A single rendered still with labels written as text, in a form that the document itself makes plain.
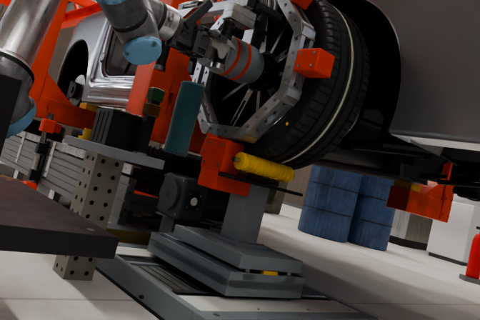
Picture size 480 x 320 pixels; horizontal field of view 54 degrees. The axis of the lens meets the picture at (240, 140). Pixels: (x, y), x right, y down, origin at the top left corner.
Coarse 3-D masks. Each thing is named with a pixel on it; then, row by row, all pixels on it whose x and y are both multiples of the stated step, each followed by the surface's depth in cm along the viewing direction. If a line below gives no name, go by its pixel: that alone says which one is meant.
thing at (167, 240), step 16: (160, 240) 178; (176, 240) 179; (160, 256) 175; (176, 256) 168; (192, 256) 161; (208, 256) 163; (192, 272) 159; (208, 272) 153; (224, 272) 148; (240, 272) 148; (256, 272) 167; (272, 272) 157; (224, 288) 146; (240, 288) 149; (256, 288) 153; (272, 288) 158; (288, 288) 163
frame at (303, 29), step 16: (288, 0) 154; (288, 16) 152; (304, 16) 152; (304, 32) 145; (304, 48) 148; (288, 64) 146; (192, 80) 185; (208, 80) 185; (288, 80) 144; (208, 96) 183; (272, 96) 148; (288, 96) 144; (208, 112) 179; (256, 112) 152; (272, 112) 148; (208, 128) 169; (224, 128) 162; (240, 128) 155; (256, 128) 152
